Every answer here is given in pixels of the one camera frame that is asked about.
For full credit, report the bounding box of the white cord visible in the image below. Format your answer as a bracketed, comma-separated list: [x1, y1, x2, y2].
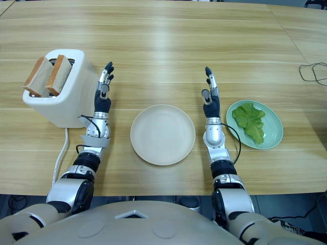
[52, 127, 70, 188]

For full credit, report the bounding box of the green plate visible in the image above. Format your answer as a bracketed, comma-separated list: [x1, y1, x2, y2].
[226, 100, 284, 150]

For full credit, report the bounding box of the green lettuce leaf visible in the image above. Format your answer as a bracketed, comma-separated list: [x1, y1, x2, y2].
[231, 102, 266, 145]

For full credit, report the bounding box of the robot body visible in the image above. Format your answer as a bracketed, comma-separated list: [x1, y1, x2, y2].
[14, 200, 246, 245]

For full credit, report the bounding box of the cream toaster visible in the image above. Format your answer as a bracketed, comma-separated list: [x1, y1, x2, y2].
[22, 49, 98, 128]

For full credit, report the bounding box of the black floor cable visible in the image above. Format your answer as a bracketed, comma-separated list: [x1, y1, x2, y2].
[268, 191, 327, 222]

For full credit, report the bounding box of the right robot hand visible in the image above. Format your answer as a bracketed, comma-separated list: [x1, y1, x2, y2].
[201, 66, 221, 118]

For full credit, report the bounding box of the cream plate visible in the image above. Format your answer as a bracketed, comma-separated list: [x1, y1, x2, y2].
[130, 104, 196, 166]

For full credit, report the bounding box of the thin black cable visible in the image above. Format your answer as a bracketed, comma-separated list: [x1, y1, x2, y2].
[299, 62, 327, 87]

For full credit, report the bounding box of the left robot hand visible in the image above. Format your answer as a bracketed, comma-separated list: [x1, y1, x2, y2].
[94, 61, 114, 114]

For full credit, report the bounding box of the bread slice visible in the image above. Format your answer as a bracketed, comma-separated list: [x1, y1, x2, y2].
[22, 57, 54, 97]
[45, 54, 73, 97]

